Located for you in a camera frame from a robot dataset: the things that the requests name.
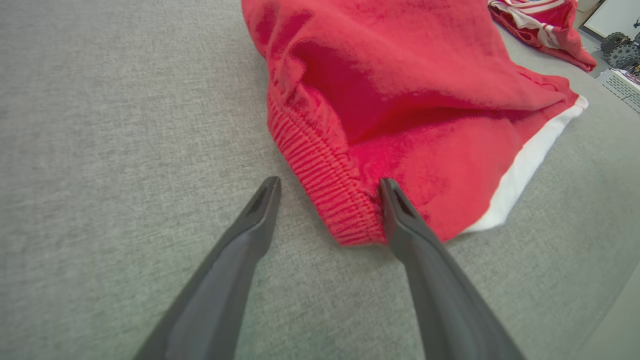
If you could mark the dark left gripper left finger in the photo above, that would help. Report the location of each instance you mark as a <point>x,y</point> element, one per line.
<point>220,280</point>

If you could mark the white perforated box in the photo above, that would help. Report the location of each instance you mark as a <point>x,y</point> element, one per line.
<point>625,87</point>

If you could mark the wheeled rover robot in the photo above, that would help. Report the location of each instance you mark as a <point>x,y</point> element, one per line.
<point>622,50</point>

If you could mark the red shorts with white trim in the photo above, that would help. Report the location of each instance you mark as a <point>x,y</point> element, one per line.
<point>400,100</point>

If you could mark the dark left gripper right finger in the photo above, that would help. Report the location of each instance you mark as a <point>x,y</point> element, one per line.
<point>440,290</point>

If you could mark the white board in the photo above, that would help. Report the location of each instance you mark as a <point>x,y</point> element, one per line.
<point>615,17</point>

